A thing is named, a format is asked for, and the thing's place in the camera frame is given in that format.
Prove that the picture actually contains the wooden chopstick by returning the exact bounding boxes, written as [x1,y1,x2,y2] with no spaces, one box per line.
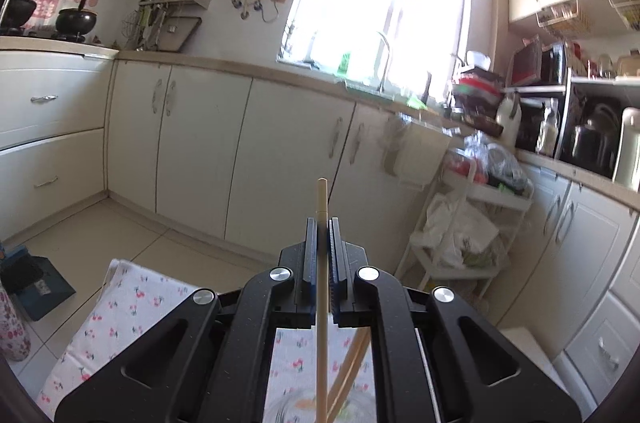
[316,178,330,423]
[328,328,371,423]

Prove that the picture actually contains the wall utensil rack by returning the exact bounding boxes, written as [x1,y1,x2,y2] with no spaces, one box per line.
[122,0,211,53]

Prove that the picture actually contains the clear glass jar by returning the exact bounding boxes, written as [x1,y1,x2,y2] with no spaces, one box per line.
[262,386,378,423]

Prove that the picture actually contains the green dish soap bottle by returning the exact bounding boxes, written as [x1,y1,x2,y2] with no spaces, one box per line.
[336,53,350,76]

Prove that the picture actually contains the hanging white trash bin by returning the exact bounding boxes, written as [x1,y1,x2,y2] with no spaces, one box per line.
[381,114,451,190]

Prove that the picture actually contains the black electric kettle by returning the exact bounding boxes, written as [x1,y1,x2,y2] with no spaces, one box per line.
[570,102,620,177]

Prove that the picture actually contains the stacked bowls and lids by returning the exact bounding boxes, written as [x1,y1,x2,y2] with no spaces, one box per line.
[451,50,506,138]

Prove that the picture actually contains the black frying pan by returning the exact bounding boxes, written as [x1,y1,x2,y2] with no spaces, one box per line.
[1,0,37,35]

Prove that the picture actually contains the black shelf rack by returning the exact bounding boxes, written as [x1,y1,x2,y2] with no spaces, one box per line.
[504,39,639,165]

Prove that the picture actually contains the white rolling storage cart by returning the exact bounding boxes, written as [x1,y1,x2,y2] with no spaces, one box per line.
[395,132,535,308]

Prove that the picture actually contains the floral plastic bag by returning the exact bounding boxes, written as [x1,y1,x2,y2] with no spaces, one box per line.
[0,285,32,361]

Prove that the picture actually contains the black wok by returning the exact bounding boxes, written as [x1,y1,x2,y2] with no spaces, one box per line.
[55,0,98,43]

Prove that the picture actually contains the cherry print tablecloth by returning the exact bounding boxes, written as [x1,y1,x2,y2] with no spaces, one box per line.
[34,257,381,423]

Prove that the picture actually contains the dark blue dustpan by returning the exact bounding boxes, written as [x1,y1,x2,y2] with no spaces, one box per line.
[1,245,76,321]

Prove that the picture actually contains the white plastic jug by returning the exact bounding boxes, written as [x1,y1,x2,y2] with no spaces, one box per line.
[496,92,522,149]

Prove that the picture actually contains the chrome sink faucet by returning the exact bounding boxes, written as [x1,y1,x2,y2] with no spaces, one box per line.
[376,31,392,94]

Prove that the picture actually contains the white thermos pitcher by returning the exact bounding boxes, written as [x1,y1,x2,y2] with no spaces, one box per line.
[613,108,640,191]

